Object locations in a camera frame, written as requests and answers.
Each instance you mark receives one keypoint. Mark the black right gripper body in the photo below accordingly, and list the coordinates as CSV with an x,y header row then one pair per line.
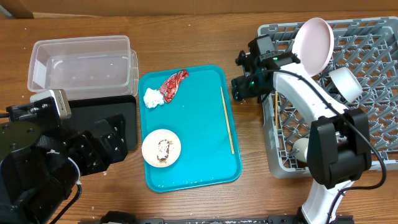
x,y
249,64

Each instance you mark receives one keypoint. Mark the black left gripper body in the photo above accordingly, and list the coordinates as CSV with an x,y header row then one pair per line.
x,y
87,156

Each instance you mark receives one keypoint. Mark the wooden chopstick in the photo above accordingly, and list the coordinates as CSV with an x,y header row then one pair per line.
x,y
227,121
276,110

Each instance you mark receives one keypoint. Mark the large pink plate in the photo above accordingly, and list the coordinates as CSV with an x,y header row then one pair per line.
x,y
313,45

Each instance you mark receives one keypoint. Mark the white cup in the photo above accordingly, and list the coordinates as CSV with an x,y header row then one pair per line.
x,y
299,150

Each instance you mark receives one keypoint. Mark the white bowl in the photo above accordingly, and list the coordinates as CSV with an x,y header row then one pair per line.
x,y
346,83

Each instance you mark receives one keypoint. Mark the grey dish rack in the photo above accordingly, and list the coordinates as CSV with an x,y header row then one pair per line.
x,y
368,47

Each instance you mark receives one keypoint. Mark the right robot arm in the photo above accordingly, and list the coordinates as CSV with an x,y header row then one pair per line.
x,y
337,151

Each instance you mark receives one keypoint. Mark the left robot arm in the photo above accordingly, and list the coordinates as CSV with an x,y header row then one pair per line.
x,y
40,166

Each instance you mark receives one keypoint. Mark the black bin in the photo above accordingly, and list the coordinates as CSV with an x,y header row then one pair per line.
x,y
86,112

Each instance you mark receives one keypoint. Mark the small pink plate with food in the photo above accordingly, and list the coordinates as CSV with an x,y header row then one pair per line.
x,y
161,148

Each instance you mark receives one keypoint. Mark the crumpled white tissue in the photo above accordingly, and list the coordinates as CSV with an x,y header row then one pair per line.
x,y
153,98

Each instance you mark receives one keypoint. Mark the teal tray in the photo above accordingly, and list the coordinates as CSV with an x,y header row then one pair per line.
x,y
197,117

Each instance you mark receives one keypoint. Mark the clear plastic bin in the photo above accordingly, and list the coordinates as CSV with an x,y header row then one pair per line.
x,y
84,67

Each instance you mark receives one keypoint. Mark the red snack wrapper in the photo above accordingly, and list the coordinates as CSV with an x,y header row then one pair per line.
x,y
170,87

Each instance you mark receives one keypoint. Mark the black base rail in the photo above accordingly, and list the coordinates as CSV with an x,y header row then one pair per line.
x,y
121,217

